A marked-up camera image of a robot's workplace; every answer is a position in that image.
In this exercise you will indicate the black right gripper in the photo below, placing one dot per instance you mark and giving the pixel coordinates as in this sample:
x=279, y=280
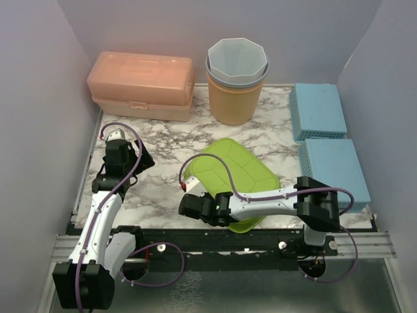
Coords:
x=206, y=196

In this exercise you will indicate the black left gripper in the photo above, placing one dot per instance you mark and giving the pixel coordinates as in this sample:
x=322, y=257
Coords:
x=146, y=161

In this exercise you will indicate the green plastic tray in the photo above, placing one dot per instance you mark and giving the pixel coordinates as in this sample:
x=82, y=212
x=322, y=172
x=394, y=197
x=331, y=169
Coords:
x=248, y=172

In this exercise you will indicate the orange round bin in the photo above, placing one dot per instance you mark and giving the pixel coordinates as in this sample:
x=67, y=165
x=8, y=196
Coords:
x=233, y=106

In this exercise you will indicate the blue-grey round bin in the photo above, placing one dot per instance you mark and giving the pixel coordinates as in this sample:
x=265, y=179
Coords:
x=236, y=85

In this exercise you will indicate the small blue perforated basket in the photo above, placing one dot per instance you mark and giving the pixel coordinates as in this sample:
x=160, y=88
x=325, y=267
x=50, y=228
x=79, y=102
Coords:
x=335, y=163

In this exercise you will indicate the large blue perforated basket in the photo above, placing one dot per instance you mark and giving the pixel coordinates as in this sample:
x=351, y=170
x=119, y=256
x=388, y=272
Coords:
x=316, y=112

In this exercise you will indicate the white faceted bin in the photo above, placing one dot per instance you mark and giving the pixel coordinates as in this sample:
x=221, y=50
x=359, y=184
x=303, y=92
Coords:
x=237, y=60

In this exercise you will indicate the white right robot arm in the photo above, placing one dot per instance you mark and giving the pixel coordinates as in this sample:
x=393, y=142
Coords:
x=314, y=203

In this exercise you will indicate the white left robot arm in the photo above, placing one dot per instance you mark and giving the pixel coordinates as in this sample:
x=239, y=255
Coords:
x=87, y=278

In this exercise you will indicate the orange plastic toolbox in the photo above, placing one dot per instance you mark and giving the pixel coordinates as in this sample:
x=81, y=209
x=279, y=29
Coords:
x=143, y=86

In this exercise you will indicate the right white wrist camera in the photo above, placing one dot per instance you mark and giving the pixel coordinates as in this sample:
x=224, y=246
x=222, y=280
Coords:
x=194, y=186

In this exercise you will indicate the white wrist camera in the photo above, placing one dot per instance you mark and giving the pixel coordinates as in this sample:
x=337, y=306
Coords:
x=194, y=186
x=116, y=134

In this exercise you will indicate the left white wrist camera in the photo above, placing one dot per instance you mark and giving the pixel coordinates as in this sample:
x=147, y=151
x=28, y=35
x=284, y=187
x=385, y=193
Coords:
x=116, y=134

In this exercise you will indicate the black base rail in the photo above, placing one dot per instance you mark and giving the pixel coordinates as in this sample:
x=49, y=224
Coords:
x=223, y=250

